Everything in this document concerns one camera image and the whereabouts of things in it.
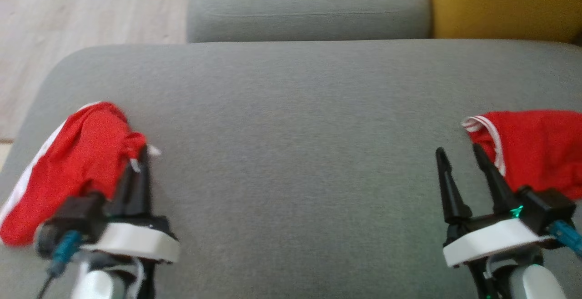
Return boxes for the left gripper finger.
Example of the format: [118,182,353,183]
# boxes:
[134,145,154,219]
[108,165,139,218]

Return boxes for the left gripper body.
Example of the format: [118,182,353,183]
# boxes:
[80,215,181,264]

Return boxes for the large yellow sofa back cushion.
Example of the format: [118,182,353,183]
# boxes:
[425,0,582,45]

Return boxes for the left cable with teal connector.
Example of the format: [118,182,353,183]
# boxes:
[36,230,82,299]

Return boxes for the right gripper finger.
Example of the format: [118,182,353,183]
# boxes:
[472,143,521,215]
[435,147,473,224]

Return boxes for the red shorts with white stripe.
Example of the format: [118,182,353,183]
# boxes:
[0,101,162,247]

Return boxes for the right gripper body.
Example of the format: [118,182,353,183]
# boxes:
[442,208,553,269]

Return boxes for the right cable with teal connector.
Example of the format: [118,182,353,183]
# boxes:
[548,219,582,259]

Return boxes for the large grey sofa chaise cushion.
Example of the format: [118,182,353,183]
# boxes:
[0,39,582,299]

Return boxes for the cable with teal connector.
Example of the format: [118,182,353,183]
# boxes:
[548,219,582,259]
[36,230,82,299]

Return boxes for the red number 23 jersey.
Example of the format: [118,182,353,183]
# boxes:
[462,110,582,201]

